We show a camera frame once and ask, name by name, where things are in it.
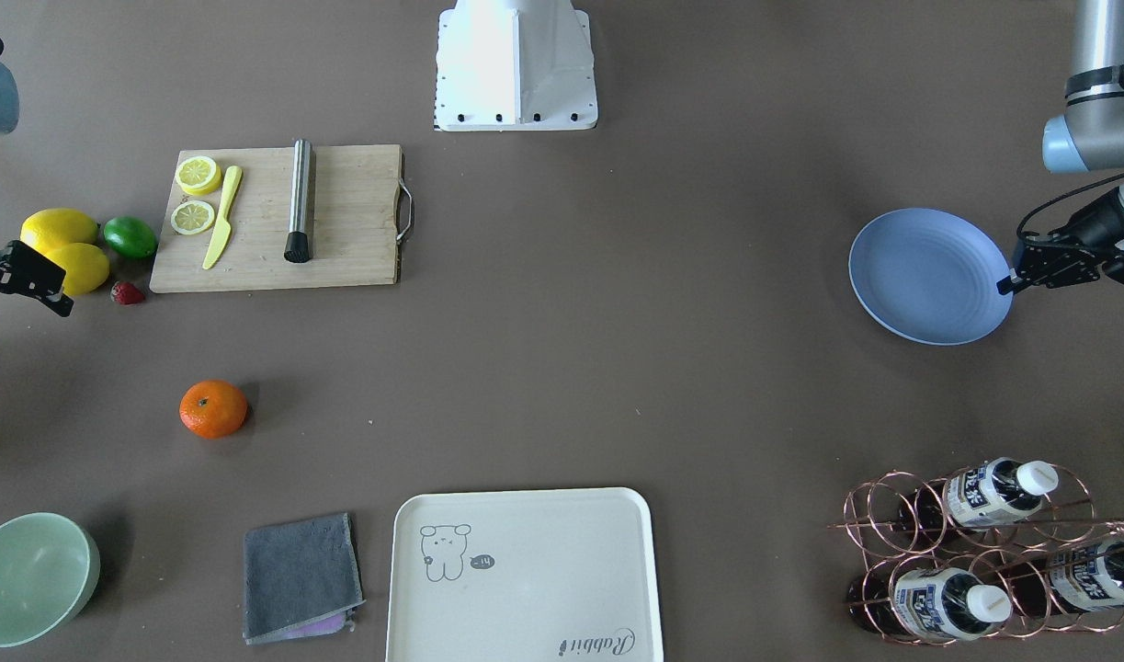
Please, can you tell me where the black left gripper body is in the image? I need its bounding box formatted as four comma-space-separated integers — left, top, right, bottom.
1014, 212, 1124, 293

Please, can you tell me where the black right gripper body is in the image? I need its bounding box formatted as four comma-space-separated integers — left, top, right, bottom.
0, 241, 64, 307

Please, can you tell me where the blue plate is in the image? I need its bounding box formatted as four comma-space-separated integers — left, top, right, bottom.
847, 207, 1014, 347

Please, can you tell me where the orange mandarin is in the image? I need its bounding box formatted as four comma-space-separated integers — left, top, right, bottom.
178, 380, 250, 439

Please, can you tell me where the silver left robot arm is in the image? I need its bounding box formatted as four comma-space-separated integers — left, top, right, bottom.
997, 1, 1124, 296

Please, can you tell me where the whole lemon lower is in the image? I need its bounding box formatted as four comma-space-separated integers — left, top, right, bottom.
45, 243, 109, 297

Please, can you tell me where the whole lemon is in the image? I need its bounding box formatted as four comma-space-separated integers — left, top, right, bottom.
19, 207, 99, 256
45, 243, 109, 297

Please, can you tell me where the whole lemon upper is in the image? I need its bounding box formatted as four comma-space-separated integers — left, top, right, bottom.
19, 207, 99, 256

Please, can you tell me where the red strawberry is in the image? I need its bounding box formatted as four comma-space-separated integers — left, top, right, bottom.
109, 281, 146, 306

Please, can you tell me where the green lime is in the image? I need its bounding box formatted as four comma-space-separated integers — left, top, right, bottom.
102, 215, 158, 259

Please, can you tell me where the lower lemon slice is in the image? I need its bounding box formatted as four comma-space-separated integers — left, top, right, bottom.
167, 200, 217, 235

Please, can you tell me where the lemon slice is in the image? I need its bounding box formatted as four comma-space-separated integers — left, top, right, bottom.
167, 200, 217, 235
175, 155, 224, 197

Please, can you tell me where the yellow plastic knife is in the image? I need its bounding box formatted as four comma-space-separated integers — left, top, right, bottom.
203, 165, 244, 269

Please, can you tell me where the upper lemon slice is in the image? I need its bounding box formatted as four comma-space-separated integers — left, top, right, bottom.
175, 155, 224, 197

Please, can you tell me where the top tea bottle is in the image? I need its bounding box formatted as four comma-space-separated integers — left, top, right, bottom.
892, 457, 1061, 543

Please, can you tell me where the tea bottle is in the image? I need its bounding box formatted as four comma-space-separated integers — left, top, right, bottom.
998, 539, 1124, 619
892, 457, 1061, 543
845, 568, 1014, 645

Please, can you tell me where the steel muddler black tip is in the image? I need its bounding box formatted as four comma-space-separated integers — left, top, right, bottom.
283, 139, 314, 264

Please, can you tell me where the green bowl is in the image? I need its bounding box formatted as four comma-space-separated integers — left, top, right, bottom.
0, 513, 102, 649

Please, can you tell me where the lower tea bottle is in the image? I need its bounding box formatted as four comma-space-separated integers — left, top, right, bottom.
845, 568, 1014, 645
998, 539, 1124, 619

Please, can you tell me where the wooden cutting board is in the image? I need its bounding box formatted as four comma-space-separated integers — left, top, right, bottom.
149, 145, 404, 293

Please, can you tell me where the grey folded cloth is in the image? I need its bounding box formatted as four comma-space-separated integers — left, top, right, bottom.
243, 513, 365, 645

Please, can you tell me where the cream rabbit tray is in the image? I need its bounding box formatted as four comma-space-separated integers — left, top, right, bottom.
386, 487, 665, 661

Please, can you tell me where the copper wire bottle rack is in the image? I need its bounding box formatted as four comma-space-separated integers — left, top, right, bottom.
840, 462, 1124, 646

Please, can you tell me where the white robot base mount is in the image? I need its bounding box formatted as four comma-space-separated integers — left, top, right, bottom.
433, 1, 599, 132

